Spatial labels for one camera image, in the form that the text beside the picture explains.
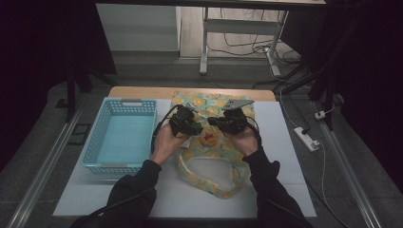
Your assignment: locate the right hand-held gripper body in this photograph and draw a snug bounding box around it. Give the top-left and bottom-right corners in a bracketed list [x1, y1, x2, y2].
[221, 98, 256, 134]

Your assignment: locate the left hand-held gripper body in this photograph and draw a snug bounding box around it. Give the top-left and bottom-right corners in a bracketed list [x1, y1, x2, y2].
[169, 104, 199, 138]

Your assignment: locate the orange slice print fabric bag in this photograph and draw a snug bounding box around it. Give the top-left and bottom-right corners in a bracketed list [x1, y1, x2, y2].
[170, 90, 257, 200]

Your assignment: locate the light blue perforated plastic basket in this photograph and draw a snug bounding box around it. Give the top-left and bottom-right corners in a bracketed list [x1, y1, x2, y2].
[80, 97, 159, 175]

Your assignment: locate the person's right hand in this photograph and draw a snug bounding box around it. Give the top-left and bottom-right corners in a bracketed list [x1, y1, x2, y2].
[222, 125, 259, 158]

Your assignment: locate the white table mat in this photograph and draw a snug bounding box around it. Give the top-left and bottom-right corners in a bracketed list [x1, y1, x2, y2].
[52, 98, 317, 219]

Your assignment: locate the white power strip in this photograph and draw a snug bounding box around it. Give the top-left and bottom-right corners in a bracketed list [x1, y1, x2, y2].
[293, 126, 321, 152]

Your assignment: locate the black stand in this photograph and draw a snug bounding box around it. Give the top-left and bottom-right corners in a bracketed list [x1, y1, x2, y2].
[65, 0, 118, 124]
[275, 0, 359, 131]

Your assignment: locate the right hand-held gripper black cable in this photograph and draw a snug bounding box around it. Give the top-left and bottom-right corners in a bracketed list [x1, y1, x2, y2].
[244, 115, 305, 223]

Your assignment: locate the hand-held gripper black cable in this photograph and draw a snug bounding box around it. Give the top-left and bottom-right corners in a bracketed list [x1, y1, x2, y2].
[244, 115, 305, 223]
[70, 104, 181, 228]

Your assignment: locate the left hand-held gripper black cable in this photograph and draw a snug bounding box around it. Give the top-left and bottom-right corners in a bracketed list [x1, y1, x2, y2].
[70, 104, 181, 228]

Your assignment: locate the tangle of black floor cables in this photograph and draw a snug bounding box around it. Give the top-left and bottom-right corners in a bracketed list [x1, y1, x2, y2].
[207, 8, 301, 65]

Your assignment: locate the white desk frame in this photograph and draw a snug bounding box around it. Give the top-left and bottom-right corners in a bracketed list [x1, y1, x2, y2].
[94, 0, 327, 77]

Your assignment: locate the white power strip cable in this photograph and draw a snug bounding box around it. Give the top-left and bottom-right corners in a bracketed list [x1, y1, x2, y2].
[317, 141, 350, 228]

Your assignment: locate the metal floor rail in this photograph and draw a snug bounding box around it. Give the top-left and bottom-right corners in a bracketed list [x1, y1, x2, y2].
[6, 94, 88, 228]
[312, 101, 383, 228]

